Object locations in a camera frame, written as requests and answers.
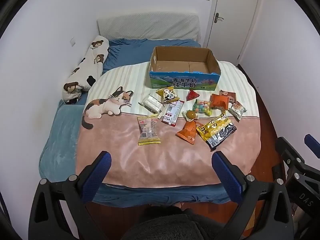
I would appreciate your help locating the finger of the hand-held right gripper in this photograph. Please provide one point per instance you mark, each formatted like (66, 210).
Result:
(290, 152)
(312, 145)

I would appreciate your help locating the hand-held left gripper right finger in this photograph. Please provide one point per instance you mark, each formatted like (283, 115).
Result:
(227, 177)

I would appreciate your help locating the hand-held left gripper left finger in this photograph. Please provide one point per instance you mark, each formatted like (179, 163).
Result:
(97, 177)

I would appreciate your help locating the large yellow black snack packet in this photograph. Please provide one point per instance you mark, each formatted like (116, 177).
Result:
(215, 130)

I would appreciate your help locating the orange snack packet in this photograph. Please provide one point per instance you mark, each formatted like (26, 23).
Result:
(218, 101)
(188, 132)

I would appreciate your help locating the yellow clear snack packet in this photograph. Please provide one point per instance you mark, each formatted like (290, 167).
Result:
(148, 130)

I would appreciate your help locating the bag of colourful candy balls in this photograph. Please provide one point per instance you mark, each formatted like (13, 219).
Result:
(203, 108)

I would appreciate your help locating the long red snack packet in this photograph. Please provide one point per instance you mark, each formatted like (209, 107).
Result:
(172, 112)

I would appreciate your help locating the yellow panda snack packet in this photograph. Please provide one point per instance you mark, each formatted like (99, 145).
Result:
(167, 95)

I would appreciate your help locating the cardboard box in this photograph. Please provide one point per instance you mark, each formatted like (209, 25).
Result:
(185, 82)

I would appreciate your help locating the cat print blanket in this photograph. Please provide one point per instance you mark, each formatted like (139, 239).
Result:
(125, 160)

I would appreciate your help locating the teal plush blanket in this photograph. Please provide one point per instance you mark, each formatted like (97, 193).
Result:
(60, 142)

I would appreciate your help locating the white cat print snack packet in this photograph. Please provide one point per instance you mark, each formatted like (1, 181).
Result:
(237, 110)

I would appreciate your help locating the person's dark fleece clothing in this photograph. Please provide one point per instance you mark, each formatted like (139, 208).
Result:
(172, 225)

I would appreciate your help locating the orange jelly cup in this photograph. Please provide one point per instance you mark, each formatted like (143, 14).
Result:
(190, 115)

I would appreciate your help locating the brown snack packet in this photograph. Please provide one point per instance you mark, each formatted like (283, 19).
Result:
(230, 96)

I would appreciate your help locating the small red triangular packet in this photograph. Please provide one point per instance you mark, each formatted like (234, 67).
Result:
(193, 95)

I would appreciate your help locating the bear print long pillow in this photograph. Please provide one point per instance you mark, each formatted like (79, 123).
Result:
(92, 62)

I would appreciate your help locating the blue bed sheet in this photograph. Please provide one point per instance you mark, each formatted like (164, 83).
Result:
(125, 52)

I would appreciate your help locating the white door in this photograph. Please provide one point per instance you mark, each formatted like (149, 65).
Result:
(232, 17)

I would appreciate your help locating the grey padded headboard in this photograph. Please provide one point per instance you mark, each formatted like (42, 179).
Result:
(150, 26)

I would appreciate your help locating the white wall socket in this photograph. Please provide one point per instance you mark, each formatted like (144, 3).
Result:
(72, 41)

